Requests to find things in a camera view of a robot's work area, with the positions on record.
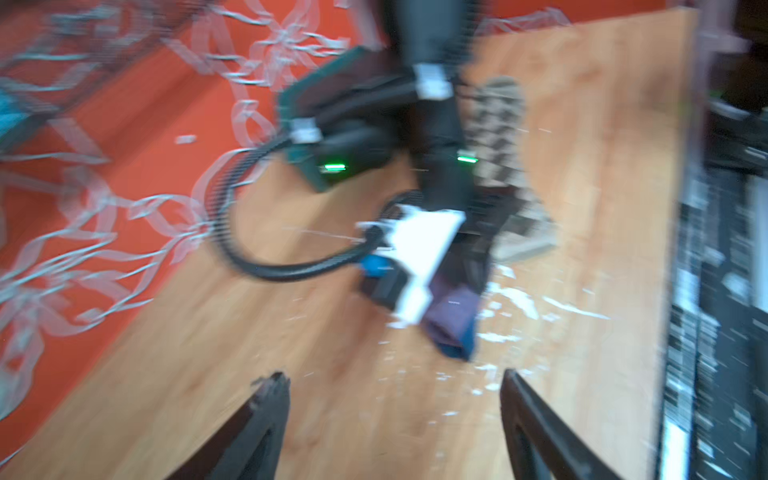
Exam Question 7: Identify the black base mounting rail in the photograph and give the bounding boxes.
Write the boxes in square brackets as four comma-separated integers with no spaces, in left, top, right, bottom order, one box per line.
[656,0,768,480]

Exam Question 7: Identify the green divided organizer tray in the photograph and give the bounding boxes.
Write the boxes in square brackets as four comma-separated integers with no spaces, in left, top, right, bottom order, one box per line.
[275,44,385,194]

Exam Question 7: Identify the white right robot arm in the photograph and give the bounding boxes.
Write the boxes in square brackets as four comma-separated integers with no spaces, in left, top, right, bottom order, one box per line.
[278,1,517,290]

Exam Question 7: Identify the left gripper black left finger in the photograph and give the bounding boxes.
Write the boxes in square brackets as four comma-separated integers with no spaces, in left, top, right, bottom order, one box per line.
[169,372,291,480]

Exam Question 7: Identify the brown argyle sock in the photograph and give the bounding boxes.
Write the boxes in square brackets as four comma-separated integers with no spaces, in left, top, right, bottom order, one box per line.
[465,76,557,264]

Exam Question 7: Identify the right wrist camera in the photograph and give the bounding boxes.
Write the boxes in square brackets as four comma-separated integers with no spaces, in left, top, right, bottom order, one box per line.
[359,204,466,329]

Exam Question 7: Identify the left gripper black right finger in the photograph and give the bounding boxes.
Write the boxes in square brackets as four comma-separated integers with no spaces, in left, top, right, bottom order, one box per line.
[500,369,619,480]

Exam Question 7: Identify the blue box in basket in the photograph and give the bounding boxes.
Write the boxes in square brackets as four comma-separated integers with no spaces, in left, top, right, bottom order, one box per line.
[0,91,29,138]

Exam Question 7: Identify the purple sock with yellow cuff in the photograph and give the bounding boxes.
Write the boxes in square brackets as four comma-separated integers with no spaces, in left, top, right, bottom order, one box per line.
[420,275,481,362]

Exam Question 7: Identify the black wire wall basket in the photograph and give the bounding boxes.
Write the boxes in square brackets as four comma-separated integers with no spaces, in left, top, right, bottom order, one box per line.
[1,1,211,153]

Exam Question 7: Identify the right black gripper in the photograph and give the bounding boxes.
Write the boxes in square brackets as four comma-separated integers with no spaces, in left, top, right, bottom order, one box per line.
[437,185,520,288]

